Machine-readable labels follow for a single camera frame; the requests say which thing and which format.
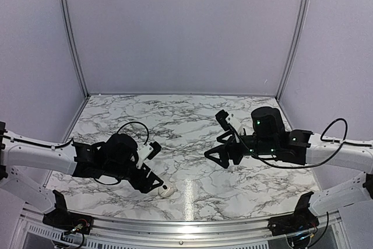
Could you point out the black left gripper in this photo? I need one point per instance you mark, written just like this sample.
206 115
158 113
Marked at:
146 186

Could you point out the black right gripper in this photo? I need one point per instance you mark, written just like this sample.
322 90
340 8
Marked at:
223 150

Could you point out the white oval charging case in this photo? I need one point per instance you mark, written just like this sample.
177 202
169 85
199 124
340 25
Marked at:
165 192

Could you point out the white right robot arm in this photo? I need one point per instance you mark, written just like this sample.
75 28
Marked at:
304 149

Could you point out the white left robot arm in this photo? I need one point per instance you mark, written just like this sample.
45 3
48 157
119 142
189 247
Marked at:
72 158

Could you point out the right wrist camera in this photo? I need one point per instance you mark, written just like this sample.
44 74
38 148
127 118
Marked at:
230 124

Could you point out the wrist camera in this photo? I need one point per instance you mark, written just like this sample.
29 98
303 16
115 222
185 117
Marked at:
230 124
148 152

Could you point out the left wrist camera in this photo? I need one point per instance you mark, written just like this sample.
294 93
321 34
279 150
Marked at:
148 152

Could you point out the aluminium front rail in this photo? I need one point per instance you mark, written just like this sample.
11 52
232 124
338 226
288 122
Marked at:
110 232

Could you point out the right aluminium corner post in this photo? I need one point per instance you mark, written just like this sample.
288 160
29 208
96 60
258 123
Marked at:
291 55

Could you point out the aluminium corner post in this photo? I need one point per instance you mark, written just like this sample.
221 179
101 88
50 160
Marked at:
291 55
73 48

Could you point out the left aluminium corner post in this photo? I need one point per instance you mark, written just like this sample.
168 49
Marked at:
73 48

